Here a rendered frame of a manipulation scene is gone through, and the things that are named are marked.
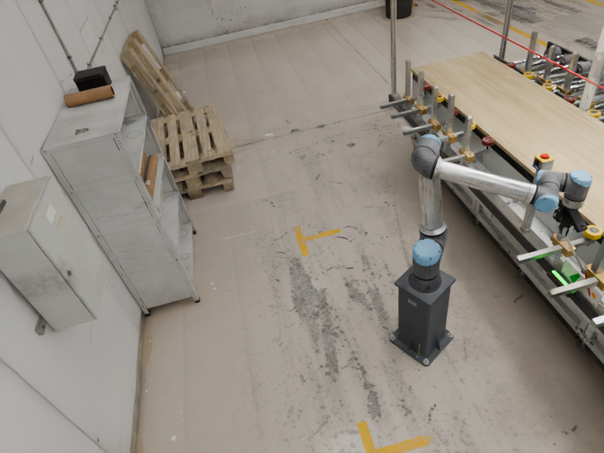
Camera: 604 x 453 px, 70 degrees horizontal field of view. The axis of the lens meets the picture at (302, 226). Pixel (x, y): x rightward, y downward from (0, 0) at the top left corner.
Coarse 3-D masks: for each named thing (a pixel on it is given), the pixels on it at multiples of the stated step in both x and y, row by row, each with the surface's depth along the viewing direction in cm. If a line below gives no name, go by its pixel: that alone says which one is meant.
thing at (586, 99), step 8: (600, 40) 285; (600, 48) 286; (600, 56) 289; (592, 64) 296; (600, 64) 293; (592, 72) 298; (592, 80) 300; (584, 88) 308; (592, 88) 304; (584, 96) 310; (592, 96) 309; (584, 104) 312
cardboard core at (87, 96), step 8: (96, 88) 281; (104, 88) 280; (112, 88) 286; (64, 96) 279; (72, 96) 279; (80, 96) 279; (88, 96) 280; (96, 96) 281; (104, 96) 282; (112, 96) 284; (72, 104) 281; (80, 104) 283
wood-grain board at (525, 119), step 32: (448, 64) 400; (480, 64) 390; (448, 96) 354; (480, 96) 346; (512, 96) 339; (544, 96) 332; (480, 128) 313; (512, 128) 306; (544, 128) 301; (576, 128) 295; (576, 160) 269
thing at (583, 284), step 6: (576, 282) 208; (582, 282) 207; (588, 282) 207; (594, 282) 206; (558, 288) 207; (564, 288) 206; (570, 288) 206; (576, 288) 206; (582, 288) 207; (552, 294) 205; (558, 294) 206; (564, 294) 207
